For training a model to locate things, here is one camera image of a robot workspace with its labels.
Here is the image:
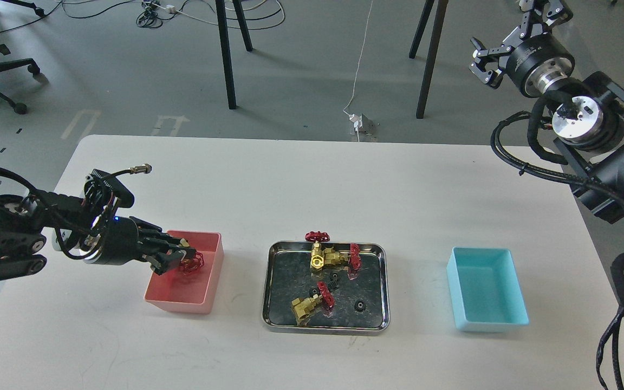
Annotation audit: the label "black stand leg left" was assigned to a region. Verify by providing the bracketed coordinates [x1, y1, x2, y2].
[215, 1, 253, 109]

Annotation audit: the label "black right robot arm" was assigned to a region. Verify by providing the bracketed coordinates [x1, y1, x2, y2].
[470, 1, 624, 389]

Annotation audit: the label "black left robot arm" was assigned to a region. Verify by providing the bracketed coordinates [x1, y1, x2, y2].
[0, 165, 205, 281]

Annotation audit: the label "brass valve red handle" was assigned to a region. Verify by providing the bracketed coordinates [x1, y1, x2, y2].
[178, 249, 205, 275]
[291, 281, 336, 326]
[322, 243, 362, 271]
[305, 231, 330, 271]

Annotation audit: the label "blue plastic box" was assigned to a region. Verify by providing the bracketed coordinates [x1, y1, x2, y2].
[446, 247, 529, 333]

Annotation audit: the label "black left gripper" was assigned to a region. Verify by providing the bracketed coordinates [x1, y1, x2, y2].
[83, 216, 193, 275]

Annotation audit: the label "black floor cables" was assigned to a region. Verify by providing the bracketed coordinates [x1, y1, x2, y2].
[0, 0, 288, 30]

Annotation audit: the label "black stand leg right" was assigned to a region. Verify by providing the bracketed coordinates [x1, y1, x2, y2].
[408, 1, 449, 119]

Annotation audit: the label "black stand leg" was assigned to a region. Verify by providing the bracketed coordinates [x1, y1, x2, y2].
[215, 1, 253, 109]
[408, 1, 449, 119]

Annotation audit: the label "pink plastic box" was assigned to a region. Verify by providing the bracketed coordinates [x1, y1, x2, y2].
[144, 230, 224, 314]

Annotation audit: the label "brass valve red handle top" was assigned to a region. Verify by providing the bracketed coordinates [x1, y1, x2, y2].
[305, 231, 330, 271]

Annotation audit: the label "steel tray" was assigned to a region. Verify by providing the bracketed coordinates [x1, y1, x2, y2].
[262, 241, 391, 334]

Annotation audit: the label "white cable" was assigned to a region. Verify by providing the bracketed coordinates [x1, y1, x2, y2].
[343, 0, 376, 142]

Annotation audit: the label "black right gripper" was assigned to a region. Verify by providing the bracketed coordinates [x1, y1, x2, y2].
[470, 1, 575, 98]

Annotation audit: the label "brass valve red handle bottom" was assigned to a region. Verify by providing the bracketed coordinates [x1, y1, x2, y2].
[291, 281, 336, 326]

